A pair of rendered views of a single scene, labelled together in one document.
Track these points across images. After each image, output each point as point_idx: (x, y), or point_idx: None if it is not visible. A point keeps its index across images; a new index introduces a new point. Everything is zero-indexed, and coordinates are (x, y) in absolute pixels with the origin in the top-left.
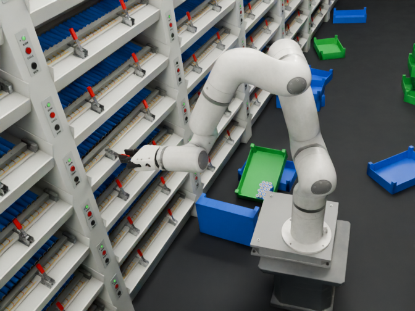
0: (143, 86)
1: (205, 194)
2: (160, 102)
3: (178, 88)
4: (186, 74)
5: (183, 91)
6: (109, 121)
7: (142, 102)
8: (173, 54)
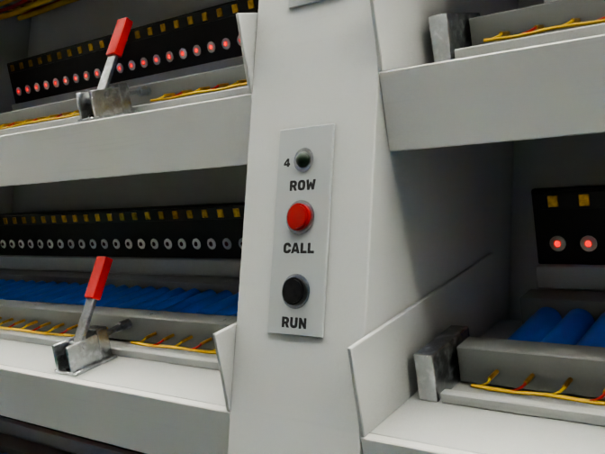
0: (83, 171)
1: None
2: (206, 372)
3: (273, 351)
4: (568, 408)
5: (311, 413)
6: (81, 295)
7: (178, 313)
8: (292, 91)
